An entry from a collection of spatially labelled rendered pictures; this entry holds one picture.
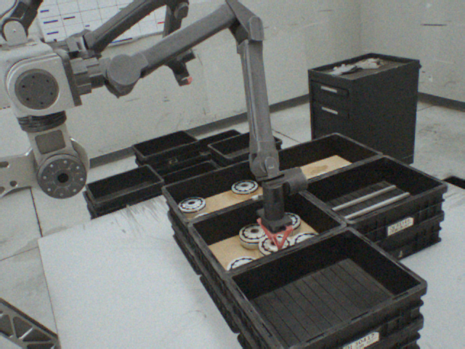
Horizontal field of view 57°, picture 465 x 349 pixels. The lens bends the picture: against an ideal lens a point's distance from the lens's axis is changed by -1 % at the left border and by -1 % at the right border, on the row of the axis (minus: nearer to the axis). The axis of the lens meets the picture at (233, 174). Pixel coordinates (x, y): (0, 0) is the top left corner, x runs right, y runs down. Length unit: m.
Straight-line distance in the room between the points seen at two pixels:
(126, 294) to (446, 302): 0.99
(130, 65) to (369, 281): 0.84
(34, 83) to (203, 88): 3.65
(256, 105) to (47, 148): 0.64
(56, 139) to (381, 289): 1.02
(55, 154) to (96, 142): 3.03
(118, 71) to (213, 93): 3.65
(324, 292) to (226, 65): 3.73
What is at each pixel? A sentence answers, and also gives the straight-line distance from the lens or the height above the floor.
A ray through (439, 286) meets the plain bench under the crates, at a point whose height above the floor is 0.70.
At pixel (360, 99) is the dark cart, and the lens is 2.92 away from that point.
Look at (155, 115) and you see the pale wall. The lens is 4.51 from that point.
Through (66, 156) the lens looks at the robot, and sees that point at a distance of 1.38.
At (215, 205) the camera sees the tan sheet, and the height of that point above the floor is 0.83.
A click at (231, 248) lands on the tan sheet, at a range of 1.41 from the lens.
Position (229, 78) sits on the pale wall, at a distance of 4.77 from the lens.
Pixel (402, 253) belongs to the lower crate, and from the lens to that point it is 1.54.
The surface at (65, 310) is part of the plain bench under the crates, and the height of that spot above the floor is 0.70.
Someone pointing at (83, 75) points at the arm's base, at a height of 1.46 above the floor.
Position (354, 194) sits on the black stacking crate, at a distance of 1.66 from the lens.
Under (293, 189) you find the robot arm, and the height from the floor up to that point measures 1.07.
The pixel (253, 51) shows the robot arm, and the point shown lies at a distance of 1.24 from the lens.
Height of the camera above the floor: 1.66
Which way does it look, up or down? 26 degrees down
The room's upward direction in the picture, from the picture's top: 8 degrees counter-clockwise
